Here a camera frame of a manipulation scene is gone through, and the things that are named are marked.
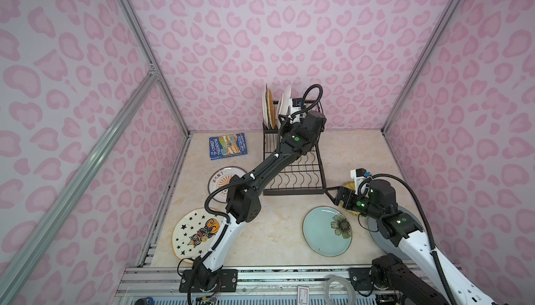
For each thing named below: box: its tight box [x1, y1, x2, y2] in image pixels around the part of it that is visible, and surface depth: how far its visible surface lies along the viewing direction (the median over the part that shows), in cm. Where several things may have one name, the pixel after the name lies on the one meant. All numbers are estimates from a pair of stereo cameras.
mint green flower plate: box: [302, 206, 354, 257], surface depth 85 cm
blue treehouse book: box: [208, 133, 248, 161], surface depth 112 cm
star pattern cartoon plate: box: [171, 207, 227, 261], surface depth 85 cm
